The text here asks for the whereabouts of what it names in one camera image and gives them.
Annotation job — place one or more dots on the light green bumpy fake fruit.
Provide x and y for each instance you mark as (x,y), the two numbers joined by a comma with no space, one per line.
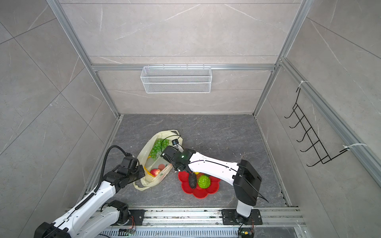
(203,181)

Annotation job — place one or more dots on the white wire mesh basket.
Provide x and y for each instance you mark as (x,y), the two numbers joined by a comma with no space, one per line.
(176,79)

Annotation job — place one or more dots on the red yellow fake apple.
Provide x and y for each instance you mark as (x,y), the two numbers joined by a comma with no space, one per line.
(155,172)

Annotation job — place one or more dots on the dark fake avocado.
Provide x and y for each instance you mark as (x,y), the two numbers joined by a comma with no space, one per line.
(192,180)

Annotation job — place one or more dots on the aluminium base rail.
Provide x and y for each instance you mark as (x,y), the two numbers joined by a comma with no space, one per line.
(270,222)

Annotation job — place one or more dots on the yellow fake banana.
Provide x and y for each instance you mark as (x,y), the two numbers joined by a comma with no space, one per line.
(148,172)

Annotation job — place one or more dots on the red flower-shaped plate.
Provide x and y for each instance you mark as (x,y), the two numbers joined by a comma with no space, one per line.
(198,192)

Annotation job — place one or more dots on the green fake grape bunch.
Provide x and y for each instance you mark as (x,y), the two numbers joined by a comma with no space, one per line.
(158,147)

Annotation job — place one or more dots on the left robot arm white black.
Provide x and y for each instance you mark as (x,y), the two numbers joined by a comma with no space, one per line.
(93,214)

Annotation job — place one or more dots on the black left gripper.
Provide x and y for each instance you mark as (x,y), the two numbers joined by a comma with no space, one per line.
(140,168)

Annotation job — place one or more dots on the black wire hook rack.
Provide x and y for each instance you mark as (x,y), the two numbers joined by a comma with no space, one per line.
(310,135)

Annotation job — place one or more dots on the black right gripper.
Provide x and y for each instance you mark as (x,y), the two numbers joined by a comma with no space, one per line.
(174,167)

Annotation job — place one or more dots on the cream plastic bag orange prints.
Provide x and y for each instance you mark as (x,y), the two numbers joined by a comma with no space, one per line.
(165,167)

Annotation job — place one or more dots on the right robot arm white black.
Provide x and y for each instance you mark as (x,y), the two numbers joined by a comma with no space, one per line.
(242,176)

